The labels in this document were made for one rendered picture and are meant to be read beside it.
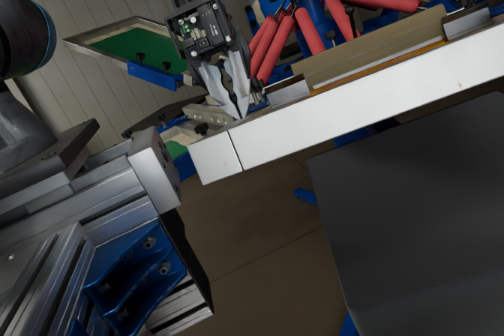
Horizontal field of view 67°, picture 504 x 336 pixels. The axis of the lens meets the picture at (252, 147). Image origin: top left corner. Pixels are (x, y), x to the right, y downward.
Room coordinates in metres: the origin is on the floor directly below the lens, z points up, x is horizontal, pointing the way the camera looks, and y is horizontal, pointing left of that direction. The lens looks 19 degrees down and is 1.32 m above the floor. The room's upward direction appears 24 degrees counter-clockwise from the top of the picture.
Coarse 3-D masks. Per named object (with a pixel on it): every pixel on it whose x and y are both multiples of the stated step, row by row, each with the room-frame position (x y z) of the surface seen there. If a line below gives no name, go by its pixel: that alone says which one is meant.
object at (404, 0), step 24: (336, 0) 1.45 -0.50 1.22; (360, 0) 1.46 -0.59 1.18; (384, 0) 1.40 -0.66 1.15; (408, 0) 1.36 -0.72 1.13; (264, 24) 1.73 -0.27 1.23; (288, 24) 1.52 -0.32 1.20; (312, 24) 1.42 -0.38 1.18; (264, 48) 1.61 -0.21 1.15; (312, 48) 1.33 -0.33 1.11; (264, 72) 1.46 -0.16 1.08
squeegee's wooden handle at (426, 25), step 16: (416, 16) 0.83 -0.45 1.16; (432, 16) 0.82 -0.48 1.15; (384, 32) 0.84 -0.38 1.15; (400, 32) 0.83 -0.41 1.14; (416, 32) 0.83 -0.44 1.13; (432, 32) 0.82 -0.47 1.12; (336, 48) 0.86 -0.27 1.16; (352, 48) 0.85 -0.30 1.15; (368, 48) 0.85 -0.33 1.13; (384, 48) 0.84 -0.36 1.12; (400, 48) 0.83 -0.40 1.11; (304, 64) 0.87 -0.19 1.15; (320, 64) 0.87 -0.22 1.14; (336, 64) 0.86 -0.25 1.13; (352, 64) 0.85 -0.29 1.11; (320, 80) 0.86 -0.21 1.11
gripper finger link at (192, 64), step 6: (186, 54) 0.56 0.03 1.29; (186, 60) 0.55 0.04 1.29; (192, 60) 0.55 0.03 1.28; (198, 60) 0.54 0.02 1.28; (204, 60) 0.56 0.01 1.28; (192, 66) 0.54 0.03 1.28; (198, 66) 0.54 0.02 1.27; (192, 72) 0.55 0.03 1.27; (198, 72) 0.54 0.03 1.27; (198, 78) 0.54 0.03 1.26; (204, 84) 0.54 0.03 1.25
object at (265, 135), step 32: (480, 32) 0.27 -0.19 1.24; (416, 64) 0.28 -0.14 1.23; (448, 64) 0.27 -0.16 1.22; (480, 64) 0.27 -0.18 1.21; (320, 96) 0.29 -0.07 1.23; (352, 96) 0.29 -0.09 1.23; (384, 96) 0.28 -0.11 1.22; (416, 96) 0.27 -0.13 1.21; (224, 128) 0.37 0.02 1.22; (256, 128) 0.30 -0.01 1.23; (288, 128) 0.29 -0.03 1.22; (320, 128) 0.29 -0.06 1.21; (352, 128) 0.28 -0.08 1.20; (224, 160) 0.30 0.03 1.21; (256, 160) 0.30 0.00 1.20
